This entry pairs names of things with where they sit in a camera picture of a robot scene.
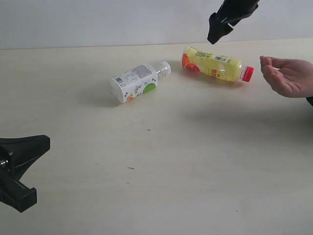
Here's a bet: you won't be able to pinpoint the person's bare open hand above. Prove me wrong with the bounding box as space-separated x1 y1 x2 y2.
260 56 313 98

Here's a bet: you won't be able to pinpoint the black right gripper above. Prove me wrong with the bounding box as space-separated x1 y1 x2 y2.
207 0 259 44

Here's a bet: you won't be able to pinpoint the yellow bottle with red cap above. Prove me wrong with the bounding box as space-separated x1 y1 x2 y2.
181 47 254 82

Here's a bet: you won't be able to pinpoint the white square capless bottle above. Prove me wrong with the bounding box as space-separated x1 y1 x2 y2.
110 62 171 104

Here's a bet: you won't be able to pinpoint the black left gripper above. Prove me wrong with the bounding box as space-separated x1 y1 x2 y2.
0 135 51 212

